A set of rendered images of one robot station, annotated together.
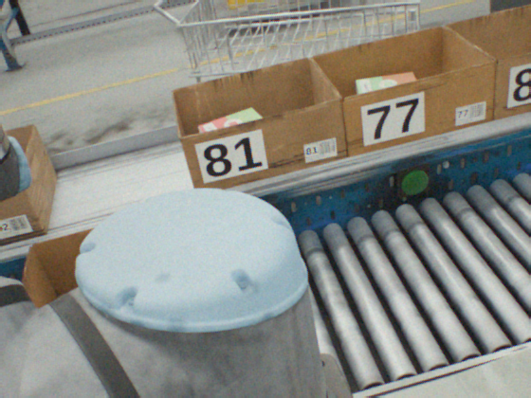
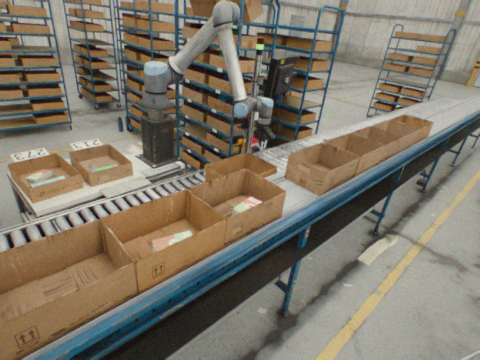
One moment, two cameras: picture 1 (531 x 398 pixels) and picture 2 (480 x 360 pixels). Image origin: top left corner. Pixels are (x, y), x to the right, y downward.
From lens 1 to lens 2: 244 cm
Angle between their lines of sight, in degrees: 106
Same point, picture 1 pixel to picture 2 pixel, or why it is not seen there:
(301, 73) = (231, 223)
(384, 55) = (181, 249)
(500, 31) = (80, 302)
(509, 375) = (117, 191)
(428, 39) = (148, 261)
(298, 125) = (205, 188)
